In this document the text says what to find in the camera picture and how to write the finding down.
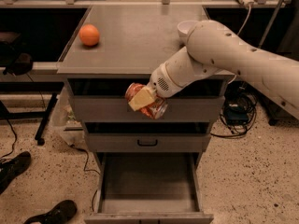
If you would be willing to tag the orange fruit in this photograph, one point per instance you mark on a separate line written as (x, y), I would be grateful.
(89, 35)

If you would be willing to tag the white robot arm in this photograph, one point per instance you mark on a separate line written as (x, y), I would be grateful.
(210, 47)

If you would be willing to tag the grey drawer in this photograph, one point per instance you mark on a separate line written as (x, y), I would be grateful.
(147, 136)
(102, 99)
(148, 188)

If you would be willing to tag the white bowl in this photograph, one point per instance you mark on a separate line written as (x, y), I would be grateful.
(183, 29)

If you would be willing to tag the clear plastic bag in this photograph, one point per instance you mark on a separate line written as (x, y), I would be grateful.
(64, 122)

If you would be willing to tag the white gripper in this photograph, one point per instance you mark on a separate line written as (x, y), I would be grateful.
(161, 82)

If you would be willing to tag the black shoe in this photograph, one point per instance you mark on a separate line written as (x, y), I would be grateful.
(11, 169)
(61, 213)

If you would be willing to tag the grey drawer cabinet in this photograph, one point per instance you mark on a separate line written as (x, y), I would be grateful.
(135, 39)

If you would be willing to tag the middle grey drawer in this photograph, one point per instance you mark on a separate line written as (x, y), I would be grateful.
(147, 136)

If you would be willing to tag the top grey drawer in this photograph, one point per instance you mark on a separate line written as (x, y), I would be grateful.
(102, 99)

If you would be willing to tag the black shoe lower left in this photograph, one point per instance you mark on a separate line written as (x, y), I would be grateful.
(61, 213)

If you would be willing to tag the black shoe upper left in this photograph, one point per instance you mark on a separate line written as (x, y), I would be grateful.
(11, 169)

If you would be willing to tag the bottom grey drawer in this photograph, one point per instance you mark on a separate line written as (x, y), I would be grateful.
(148, 188)

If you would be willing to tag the red coke can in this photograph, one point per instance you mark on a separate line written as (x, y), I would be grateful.
(154, 110)

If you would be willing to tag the black table leg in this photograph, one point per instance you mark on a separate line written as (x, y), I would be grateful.
(43, 115)

